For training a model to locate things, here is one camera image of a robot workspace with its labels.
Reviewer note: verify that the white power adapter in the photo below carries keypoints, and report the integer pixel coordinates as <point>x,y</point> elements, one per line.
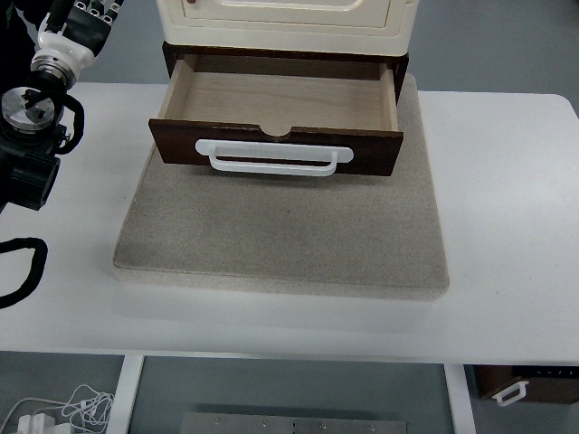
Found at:
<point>40,423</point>

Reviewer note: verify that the spare brown drawer on floor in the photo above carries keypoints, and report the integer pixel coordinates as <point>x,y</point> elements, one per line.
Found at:
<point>507,384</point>

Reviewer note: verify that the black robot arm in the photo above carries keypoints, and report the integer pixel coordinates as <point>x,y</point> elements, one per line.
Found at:
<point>40,120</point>

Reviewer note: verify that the cream upper cabinet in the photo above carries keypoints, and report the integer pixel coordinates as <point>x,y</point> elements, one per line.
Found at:
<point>380,28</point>

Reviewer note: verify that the white table leg left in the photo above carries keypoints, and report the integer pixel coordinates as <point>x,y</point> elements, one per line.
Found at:
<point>125,395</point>

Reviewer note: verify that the white robotic hand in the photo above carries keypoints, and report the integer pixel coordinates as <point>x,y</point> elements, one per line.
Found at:
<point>73,33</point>

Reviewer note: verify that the white table leg right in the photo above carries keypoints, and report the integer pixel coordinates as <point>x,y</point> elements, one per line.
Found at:
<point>459,398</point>

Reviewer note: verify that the white drawer handle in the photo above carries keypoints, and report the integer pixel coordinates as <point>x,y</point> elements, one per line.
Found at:
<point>273,158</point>

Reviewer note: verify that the beige foam pad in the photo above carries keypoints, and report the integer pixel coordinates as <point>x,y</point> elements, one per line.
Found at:
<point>342,235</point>

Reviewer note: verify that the dark wooden drawer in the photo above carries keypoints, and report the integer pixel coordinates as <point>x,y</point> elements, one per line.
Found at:
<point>321,103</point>

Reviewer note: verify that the white table leg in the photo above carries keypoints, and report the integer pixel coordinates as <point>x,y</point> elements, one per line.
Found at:
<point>125,395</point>
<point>459,398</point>

